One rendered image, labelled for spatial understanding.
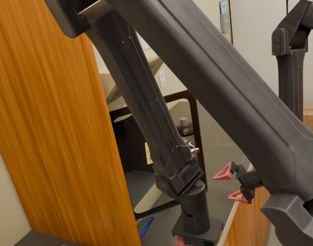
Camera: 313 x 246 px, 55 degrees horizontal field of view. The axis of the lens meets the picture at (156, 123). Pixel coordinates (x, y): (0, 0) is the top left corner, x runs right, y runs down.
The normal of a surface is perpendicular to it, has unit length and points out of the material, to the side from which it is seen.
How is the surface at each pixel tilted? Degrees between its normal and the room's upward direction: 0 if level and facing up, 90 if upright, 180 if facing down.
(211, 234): 0
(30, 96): 90
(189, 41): 60
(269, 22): 90
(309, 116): 87
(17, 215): 90
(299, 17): 80
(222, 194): 0
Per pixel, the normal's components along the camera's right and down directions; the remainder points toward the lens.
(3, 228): 0.88, 0.03
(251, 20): -0.45, 0.40
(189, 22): 0.25, -0.22
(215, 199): -0.17, -0.92
